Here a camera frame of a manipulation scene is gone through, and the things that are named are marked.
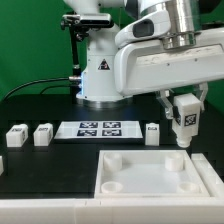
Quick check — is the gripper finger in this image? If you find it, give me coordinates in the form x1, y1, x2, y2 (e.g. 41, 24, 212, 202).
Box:
194, 82, 208, 110
156, 90, 174, 119

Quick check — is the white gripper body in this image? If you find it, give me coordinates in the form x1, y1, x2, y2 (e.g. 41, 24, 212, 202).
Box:
114, 28, 224, 96

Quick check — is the white square tabletop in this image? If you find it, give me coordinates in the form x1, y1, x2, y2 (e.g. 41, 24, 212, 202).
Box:
94, 150, 210, 198

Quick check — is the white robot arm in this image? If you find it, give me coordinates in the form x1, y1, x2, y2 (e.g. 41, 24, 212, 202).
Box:
61, 0, 224, 119

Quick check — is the white obstacle fence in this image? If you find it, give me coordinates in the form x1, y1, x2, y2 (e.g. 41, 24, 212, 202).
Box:
0, 154, 224, 224

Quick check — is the white part at left edge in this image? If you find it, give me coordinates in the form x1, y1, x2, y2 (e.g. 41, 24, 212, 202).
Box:
0, 156, 4, 176

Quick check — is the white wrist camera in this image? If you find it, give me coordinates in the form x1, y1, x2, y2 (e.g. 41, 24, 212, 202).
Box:
115, 10, 171, 48

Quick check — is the black cable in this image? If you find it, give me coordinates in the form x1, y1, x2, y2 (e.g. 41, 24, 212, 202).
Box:
0, 77, 83, 101

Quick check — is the black camera on stand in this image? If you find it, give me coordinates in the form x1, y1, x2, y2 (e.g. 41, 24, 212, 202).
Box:
60, 13, 114, 92

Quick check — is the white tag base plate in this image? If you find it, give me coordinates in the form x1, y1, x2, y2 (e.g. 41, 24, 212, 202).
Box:
55, 121, 142, 140

